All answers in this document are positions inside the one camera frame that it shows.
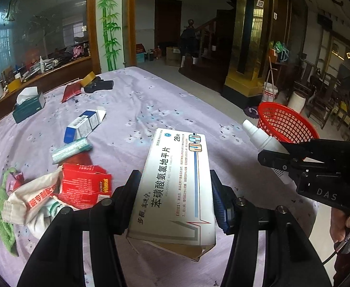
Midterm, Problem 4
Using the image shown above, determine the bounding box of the brown tape roll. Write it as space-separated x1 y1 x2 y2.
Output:
80 72 97 88

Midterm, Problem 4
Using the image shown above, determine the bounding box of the row of assorted clutter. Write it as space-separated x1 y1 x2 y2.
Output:
0 43 92 104

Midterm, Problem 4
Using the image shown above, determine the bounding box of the dark green tissue box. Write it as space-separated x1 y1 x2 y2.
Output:
12 86 46 124

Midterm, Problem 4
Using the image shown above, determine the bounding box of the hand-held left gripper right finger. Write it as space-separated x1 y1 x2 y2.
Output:
209 170 333 287

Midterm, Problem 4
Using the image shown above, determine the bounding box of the dark red packet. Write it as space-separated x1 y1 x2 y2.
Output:
61 82 83 104

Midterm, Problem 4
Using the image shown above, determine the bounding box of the wooden chair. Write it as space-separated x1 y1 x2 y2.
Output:
308 72 343 130
293 58 317 102

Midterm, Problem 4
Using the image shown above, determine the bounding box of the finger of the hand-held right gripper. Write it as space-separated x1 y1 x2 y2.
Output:
257 149 311 180
278 138 322 160

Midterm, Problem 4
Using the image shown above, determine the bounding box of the green white bag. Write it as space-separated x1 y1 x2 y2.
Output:
268 40 291 63

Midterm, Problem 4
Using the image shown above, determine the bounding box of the wooden staircase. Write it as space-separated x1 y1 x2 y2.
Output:
179 18 227 77

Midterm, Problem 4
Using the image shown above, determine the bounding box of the white cylinder bin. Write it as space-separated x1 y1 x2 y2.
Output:
286 91 307 114

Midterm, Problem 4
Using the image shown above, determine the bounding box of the white bucket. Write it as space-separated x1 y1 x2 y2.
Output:
261 82 279 104

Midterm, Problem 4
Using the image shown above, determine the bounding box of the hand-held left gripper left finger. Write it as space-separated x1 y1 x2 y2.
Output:
22 170 143 287

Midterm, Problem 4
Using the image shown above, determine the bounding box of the red torn carton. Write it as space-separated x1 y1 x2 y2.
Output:
55 163 113 210

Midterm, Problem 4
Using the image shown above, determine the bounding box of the black cable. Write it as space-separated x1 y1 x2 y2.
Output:
322 224 350 265

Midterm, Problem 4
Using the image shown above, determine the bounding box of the green white small box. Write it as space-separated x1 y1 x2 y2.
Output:
51 138 92 165

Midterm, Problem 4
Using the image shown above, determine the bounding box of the brown door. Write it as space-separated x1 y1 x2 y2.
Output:
155 0 182 48

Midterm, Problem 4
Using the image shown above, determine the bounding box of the cardboard box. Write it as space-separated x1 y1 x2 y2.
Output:
165 46 182 67

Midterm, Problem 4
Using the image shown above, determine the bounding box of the bamboo painted panel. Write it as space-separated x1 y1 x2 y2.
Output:
96 0 124 72

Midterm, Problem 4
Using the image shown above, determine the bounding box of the blue white medicine box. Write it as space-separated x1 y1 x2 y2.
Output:
64 106 107 143

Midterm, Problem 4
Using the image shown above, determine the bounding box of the pink wrapper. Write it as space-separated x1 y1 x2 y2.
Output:
7 172 26 192

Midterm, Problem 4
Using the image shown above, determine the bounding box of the black pouch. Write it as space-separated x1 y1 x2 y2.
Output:
84 78 114 94

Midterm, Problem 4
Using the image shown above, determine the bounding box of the gold black pillar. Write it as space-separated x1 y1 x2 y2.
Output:
224 0 276 98

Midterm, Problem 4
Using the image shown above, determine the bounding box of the broom handle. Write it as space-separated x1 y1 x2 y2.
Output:
266 56 276 86

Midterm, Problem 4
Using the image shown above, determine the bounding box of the red mesh basket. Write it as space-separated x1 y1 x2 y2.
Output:
258 102 320 160

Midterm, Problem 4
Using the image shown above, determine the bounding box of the glass partition panel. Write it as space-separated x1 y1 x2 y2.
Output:
0 0 93 96

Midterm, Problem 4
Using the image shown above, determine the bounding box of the white spray bottle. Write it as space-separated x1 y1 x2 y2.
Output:
242 119 295 186

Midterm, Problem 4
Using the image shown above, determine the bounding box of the white printed plastic bag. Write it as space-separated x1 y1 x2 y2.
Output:
3 169 74 231

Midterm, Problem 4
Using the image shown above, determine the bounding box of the purple mop head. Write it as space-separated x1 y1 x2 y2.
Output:
242 105 261 117

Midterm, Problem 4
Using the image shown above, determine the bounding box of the person's right hand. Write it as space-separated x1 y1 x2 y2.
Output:
330 206 350 244

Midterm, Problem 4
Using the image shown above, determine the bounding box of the purple floral tablecloth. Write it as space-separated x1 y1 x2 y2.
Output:
0 66 319 287

